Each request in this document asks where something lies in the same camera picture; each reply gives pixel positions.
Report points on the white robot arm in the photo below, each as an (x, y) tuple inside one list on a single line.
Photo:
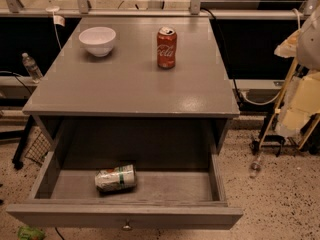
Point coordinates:
[(304, 43)]

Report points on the grey cabinet counter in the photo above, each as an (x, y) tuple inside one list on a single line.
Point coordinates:
[(128, 81)]

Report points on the red coca-cola can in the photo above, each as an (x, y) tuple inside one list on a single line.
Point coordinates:
[(166, 47)]

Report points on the grey open top drawer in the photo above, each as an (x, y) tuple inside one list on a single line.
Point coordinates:
[(179, 185)]

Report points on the metal drawer knob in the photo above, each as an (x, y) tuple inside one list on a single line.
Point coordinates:
[(127, 226)]

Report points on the white ceramic bowl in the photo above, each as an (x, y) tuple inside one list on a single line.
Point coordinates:
[(98, 41)]

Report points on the plastic bottle lying on floor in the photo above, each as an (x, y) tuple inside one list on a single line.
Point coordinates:
[(256, 166)]

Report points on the clear plastic water bottle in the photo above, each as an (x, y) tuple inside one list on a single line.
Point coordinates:
[(32, 67)]

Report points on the green crumpled bag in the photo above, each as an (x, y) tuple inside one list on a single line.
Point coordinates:
[(29, 233)]

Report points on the black wire mesh basket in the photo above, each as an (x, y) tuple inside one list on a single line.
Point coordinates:
[(37, 147)]

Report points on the yellow metal frame stand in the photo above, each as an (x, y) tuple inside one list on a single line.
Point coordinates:
[(296, 111)]

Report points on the metal railing frame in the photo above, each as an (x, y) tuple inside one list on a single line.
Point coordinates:
[(223, 9)]

